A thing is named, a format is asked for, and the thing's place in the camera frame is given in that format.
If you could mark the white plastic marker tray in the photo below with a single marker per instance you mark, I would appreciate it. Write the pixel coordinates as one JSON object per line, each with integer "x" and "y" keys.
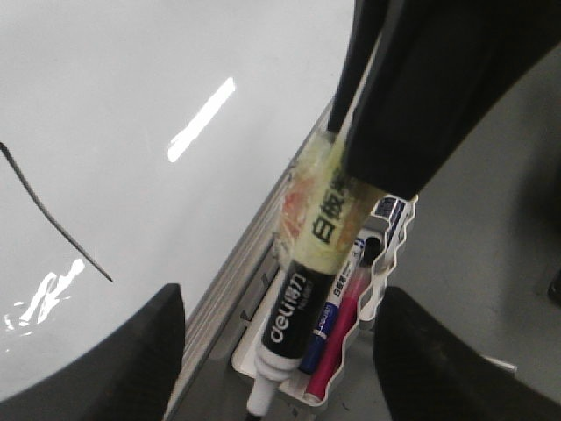
{"x": 385, "y": 233}

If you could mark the black white whiteboard marker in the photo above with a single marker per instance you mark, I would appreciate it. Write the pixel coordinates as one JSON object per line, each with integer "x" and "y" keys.
{"x": 336, "y": 210}

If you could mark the pink marker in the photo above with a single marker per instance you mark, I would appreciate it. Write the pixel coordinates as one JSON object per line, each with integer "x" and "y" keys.
{"x": 332, "y": 355}

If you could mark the blue capped marker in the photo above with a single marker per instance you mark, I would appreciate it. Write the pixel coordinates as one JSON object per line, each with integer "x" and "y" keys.
{"x": 330, "y": 310}

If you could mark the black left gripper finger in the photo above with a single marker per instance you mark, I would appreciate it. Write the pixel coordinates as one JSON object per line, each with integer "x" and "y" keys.
{"x": 427, "y": 373}
{"x": 419, "y": 75}

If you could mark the white whiteboard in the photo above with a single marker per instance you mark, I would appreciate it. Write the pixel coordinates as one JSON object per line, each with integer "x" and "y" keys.
{"x": 142, "y": 144}

